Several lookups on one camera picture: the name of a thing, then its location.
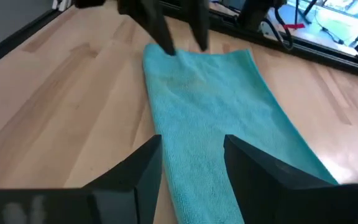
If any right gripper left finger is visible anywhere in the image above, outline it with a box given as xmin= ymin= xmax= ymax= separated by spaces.
xmin=0 ymin=134 xmax=163 ymax=224

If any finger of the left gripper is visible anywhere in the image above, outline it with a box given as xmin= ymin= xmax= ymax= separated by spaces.
xmin=73 ymin=0 xmax=177 ymax=57
xmin=186 ymin=0 xmax=211 ymax=52

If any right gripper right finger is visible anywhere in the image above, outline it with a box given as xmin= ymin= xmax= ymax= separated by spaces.
xmin=223 ymin=134 xmax=358 ymax=224

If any blue microfiber towel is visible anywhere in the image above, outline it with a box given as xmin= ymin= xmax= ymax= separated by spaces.
xmin=142 ymin=43 xmax=338 ymax=224

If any black aluminium table frame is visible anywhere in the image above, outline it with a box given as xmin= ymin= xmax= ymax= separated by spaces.
xmin=0 ymin=0 xmax=358 ymax=80

